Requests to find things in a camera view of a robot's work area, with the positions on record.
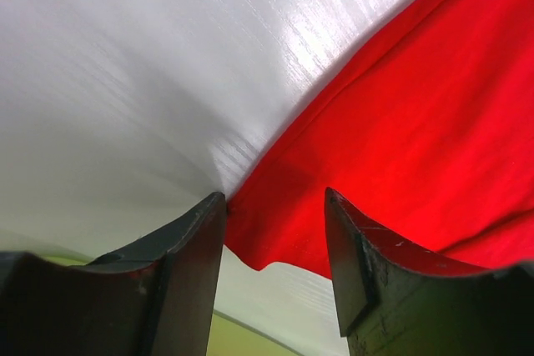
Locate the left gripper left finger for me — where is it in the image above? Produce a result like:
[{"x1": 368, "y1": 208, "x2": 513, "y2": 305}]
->
[{"x1": 1, "y1": 193, "x2": 226, "y2": 355}]

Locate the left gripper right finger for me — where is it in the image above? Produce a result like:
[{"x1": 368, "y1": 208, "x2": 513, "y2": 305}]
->
[{"x1": 325, "y1": 188, "x2": 533, "y2": 355}]

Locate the red t shirt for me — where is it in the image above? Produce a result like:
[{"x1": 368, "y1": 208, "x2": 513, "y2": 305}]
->
[{"x1": 226, "y1": 0, "x2": 533, "y2": 276}]

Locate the lime green tray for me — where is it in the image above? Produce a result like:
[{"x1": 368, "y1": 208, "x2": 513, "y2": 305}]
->
[{"x1": 206, "y1": 313, "x2": 296, "y2": 356}]

